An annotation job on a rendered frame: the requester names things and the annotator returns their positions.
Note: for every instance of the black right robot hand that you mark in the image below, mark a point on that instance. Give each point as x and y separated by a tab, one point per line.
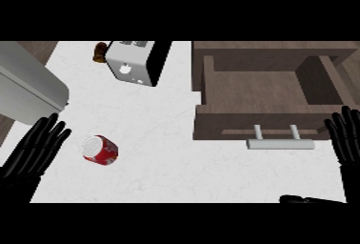
347	149

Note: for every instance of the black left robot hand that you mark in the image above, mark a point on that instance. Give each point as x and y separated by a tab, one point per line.
28	155

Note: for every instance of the red can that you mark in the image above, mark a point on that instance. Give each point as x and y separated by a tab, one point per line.
101	150

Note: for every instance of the brown wooden drawer front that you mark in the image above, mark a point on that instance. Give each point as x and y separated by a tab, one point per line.
263	122

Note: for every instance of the brown wooden drawer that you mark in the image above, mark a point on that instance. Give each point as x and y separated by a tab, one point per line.
263	84
263	122

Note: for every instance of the grey appliance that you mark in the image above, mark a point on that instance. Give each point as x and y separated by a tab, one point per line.
28	87

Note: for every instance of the brown wooden cabinet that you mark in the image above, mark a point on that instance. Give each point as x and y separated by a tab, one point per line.
276	52

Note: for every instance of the brown bread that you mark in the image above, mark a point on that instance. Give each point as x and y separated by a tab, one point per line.
99	52

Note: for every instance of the white toaster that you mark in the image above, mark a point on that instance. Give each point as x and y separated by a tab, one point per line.
133	62

